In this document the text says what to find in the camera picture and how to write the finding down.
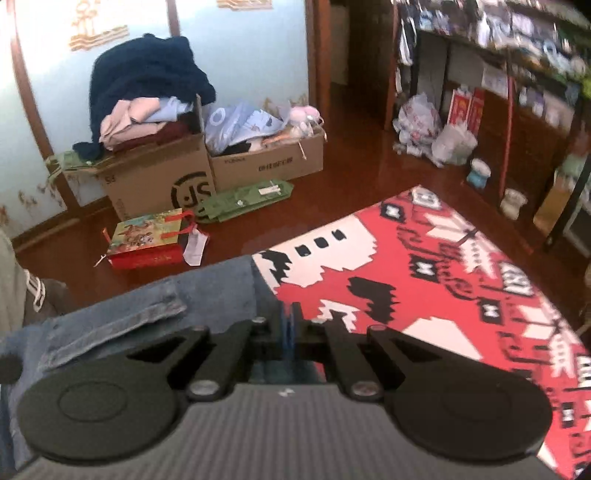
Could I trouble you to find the red patterned blanket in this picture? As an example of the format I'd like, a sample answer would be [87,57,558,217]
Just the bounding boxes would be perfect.
[252,185,591,480]

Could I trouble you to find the blue white ceramic cup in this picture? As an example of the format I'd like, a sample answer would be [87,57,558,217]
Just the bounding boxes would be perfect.
[466,158,492,189]

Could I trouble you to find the patterned sliding door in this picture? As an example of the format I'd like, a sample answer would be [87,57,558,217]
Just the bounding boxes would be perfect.
[0,0,319,241]

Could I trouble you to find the pink plush toy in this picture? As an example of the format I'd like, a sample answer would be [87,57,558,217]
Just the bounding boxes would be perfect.
[288,105,324,137]

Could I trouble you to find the blue denim shorts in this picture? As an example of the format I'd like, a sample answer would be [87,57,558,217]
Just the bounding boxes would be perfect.
[0,254,324,472]

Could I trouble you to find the white plastic bag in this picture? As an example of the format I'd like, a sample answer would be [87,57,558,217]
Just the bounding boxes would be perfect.
[431,122,478,167]
[392,92,444,155]

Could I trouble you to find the long cardboard box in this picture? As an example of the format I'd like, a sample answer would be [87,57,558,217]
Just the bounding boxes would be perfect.
[208,127,326,192]

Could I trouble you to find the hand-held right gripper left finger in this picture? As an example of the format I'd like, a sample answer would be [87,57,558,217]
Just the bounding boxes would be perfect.
[127,302,291,400]

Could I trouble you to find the person's grey trouser leg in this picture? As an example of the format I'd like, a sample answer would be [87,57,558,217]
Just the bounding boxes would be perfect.
[0,228,33,333]

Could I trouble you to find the green cloth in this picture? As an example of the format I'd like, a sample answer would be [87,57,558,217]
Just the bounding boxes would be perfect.
[46,150,116,174]

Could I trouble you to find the colourful gift bag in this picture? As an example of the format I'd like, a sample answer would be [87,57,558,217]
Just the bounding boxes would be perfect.
[102,208,209,270]

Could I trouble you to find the hanging dark clothes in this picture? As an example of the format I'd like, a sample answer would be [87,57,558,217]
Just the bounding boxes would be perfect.
[397,4,421,65]

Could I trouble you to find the brown paper bag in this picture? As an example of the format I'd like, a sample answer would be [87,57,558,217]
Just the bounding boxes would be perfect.
[533,185,573,236]

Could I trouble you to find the red broom handle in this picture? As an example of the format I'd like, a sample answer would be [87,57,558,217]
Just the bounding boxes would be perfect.
[499,76,515,199]

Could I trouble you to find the cluttered wall shelf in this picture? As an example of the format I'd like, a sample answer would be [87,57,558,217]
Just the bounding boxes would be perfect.
[397,0,591,84]

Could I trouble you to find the pink folded clothes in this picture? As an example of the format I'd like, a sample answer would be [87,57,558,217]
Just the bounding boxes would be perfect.
[99,97,167,148]

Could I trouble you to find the white pet bowl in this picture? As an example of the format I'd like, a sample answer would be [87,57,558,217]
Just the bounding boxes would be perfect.
[500,188,528,220]

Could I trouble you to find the dark blue fluffy garment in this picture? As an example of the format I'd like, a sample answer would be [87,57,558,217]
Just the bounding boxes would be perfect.
[73,33,217,160]

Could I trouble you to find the large cardboard box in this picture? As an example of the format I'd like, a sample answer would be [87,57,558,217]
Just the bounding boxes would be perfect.
[88,95,218,222]

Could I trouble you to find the person's grey shoe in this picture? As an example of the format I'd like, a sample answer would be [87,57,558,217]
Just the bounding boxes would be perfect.
[23,270,70,320]

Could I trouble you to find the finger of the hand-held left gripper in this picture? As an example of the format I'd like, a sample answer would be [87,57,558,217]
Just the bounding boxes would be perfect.
[0,355,24,385]

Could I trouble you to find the light blue printed cloth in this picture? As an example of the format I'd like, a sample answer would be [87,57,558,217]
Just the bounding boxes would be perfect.
[204,102,284,155]

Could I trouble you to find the black desk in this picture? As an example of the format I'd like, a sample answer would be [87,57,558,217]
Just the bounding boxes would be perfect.
[544,152,591,252]

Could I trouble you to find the wooden drawer chest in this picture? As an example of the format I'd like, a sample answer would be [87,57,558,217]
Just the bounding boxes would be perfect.
[480,88,578,217]

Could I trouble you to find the green fabric bag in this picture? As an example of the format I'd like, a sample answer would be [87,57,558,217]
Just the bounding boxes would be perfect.
[194,180,295,224]

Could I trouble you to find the red printed carton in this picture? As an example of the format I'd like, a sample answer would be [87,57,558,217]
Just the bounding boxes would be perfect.
[447,90,469,127]
[467,88,485,125]

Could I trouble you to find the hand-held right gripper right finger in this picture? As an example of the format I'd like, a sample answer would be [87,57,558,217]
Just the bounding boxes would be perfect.
[291,302,457,401]

